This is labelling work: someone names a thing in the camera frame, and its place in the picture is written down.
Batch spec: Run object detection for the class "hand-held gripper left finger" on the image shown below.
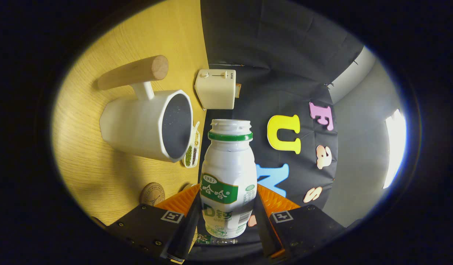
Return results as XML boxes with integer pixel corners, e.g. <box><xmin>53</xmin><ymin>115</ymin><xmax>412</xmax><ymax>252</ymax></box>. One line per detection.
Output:
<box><xmin>92</xmin><ymin>183</ymin><xmax>202</xmax><ymax>264</ymax></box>

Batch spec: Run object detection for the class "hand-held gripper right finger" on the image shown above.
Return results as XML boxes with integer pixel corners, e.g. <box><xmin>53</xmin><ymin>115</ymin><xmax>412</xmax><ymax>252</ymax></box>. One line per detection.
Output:
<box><xmin>253</xmin><ymin>183</ymin><xmax>346</xmax><ymax>262</ymax></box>

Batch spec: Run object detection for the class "round cork coaster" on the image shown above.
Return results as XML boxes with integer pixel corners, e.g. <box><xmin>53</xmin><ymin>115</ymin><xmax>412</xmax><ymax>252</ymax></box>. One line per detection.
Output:
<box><xmin>139</xmin><ymin>182</ymin><xmax>166</xmax><ymax>206</ymax></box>

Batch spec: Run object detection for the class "white juice bottle green label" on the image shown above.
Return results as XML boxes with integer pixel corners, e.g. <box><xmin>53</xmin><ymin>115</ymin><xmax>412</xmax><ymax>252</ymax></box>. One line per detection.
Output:
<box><xmin>199</xmin><ymin>119</ymin><xmax>258</xmax><ymax>239</ymax></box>

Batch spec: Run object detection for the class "white cup with wooden handle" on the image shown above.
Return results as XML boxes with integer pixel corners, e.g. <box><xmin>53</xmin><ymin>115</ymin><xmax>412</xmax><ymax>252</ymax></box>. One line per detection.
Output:
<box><xmin>98</xmin><ymin>55</ymin><xmax>194</xmax><ymax>163</ymax></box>

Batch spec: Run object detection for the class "clear plastic water bottle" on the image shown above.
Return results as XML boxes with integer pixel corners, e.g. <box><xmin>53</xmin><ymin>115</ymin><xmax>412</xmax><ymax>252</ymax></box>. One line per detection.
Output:
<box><xmin>196</xmin><ymin>234</ymin><xmax>238</xmax><ymax>246</ymax></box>

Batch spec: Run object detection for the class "white divided bean dish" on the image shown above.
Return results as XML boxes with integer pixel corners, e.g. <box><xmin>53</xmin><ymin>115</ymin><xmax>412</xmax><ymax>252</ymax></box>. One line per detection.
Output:
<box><xmin>183</xmin><ymin>121</ymin><xmax>201</xmax><ymax>169</ymax></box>

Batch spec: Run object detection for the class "wooden table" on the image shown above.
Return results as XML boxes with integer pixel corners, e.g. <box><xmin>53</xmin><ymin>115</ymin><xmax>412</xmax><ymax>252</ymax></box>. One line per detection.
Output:
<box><xmin>52</xmin><ymin>0</ymin><xmax>209</xmax><ymax>227</ymax></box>

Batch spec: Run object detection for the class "cream toaster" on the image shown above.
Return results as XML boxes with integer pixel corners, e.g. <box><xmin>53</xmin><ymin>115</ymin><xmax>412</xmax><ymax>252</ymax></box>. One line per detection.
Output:
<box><xmin>194</xmin><ymin>69</ymin><xmax>237</xmax><ymax>110</ymax></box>

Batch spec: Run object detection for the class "black backdrop cloth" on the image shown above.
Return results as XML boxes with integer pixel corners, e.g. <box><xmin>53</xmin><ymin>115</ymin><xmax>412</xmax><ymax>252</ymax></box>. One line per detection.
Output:
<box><xmin>190</xmin><ymin>0</ymin><xmax>376</xmax><ymax>258</ymax></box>

